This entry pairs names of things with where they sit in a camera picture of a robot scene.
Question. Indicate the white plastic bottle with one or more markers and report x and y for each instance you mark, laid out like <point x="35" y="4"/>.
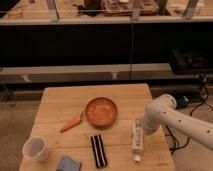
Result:
<point x="137" y="141"/>

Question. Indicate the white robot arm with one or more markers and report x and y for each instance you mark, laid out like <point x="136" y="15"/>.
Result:
<point x="162" y="110"/>

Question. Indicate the orange ceramic bowl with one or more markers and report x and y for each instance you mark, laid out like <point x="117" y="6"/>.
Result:
<point x="101" y="111"/>

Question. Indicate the orange carrot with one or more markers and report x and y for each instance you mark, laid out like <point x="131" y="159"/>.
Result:
<point x="72" y="123"/>

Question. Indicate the black white striped block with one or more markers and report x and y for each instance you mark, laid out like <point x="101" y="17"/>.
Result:
<point x="98" y="151"/>

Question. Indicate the black box on shelf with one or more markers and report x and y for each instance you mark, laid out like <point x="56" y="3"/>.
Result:
<point x="190" y="63"/>

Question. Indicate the blue sponge cloth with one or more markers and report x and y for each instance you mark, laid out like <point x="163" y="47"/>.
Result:
<point x="66" y="163"/>

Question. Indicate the white plastic cup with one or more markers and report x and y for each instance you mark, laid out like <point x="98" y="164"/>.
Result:
<point x="35" y="149"/>

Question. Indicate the metal shelf rail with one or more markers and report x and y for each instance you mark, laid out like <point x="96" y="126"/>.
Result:
<point x="84" y="73"/>

